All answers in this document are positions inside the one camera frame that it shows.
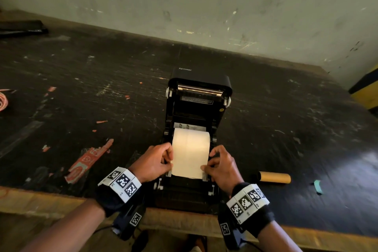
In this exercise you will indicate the brown cardboard tube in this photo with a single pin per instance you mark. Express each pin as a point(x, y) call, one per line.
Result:
point(274, 177)

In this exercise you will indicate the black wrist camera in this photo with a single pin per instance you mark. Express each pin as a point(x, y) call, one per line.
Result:
point(131, 220)
point(230, 229)

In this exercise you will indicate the person's left hand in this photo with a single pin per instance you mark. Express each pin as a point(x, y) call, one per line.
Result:
point(149, 163)

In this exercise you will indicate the person's right thumb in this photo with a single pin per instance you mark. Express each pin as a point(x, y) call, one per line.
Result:
point(207, 168)

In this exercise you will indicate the person's right forearm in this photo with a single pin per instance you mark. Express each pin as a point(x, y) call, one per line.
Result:
point(279, 238)

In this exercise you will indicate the flat black object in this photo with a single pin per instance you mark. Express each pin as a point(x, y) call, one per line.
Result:
point(20, 28)

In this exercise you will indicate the small orange paper scrap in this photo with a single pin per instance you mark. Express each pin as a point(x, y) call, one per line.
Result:
point(45, 148)
point(51, 89)
point(102, 122)

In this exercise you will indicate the yellow and black box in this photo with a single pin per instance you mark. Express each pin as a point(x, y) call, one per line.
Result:
point(366, 89)

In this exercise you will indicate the person's left forearm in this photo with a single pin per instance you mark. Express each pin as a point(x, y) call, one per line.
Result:
point(68, 228)

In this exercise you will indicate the white marker wrist band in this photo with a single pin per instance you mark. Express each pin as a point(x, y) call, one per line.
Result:
point(122, 182)
point(247, 201)

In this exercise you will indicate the white label paper roll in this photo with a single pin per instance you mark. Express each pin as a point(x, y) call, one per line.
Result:
point(190, 151)

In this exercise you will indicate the person's right hand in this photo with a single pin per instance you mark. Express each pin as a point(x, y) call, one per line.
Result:
point(224, 172)

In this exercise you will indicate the person's left thumb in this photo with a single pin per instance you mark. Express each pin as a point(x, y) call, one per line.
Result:
point(166, 167)

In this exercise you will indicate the black label printer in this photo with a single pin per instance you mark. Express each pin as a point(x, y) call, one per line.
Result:
point(200, 107)

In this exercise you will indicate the person's right middle finger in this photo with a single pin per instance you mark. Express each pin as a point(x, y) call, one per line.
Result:
point(215, 150)

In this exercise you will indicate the torn red label strip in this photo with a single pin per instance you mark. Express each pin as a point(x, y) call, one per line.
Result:
point(85, 161)

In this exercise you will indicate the teal paper scrap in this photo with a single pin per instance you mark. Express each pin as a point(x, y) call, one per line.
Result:
point(318, 186)

